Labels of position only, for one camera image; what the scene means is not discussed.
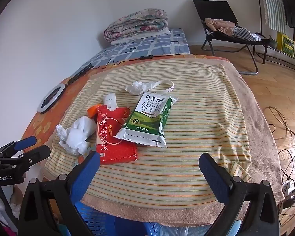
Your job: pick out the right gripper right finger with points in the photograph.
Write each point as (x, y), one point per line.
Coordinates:
(217, 177)

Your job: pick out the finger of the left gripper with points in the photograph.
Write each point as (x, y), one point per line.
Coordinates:
(13, 147)
(24, 161)

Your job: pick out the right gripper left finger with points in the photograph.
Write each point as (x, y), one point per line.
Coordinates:
(82, 175)

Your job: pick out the large white tissue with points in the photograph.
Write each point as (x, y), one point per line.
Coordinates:
(73, 139)

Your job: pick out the red juice pouch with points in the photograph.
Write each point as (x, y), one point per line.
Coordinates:
(110, 119)

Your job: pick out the orange plastic cap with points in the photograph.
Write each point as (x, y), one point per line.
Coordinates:
(92, 111)

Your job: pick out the green white milk carton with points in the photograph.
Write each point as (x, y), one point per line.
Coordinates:
(145, 124)

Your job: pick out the small white tissue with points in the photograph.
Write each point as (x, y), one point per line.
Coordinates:
(136, 88)

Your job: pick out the white silicone wristband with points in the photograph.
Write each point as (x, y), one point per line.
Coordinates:
(161, 87)

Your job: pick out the beige fleece blanket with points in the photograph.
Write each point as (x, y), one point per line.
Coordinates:
(265, 162)

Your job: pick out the blue plastic laundry basket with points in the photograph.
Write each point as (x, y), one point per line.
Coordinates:
(104, 224)

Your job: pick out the striped yellow towel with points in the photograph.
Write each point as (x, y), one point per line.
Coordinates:
(177, 110)

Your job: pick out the yellow green box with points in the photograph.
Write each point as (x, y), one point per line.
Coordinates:
(285, 44)

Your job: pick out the blue plaid mattress cover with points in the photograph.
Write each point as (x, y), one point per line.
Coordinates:
(171, 43)

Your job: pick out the clothes on chair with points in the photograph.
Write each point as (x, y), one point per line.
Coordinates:
(231, 29)

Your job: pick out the folded floral quilt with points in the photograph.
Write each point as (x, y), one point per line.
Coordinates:
(146, 20)

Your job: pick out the black folding chair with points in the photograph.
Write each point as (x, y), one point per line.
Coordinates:
(222, 10)

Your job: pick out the striped hanging cloth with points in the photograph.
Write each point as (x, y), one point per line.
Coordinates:
(275, 15)

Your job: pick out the white ring light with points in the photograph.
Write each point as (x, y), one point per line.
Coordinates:
(51, 98)

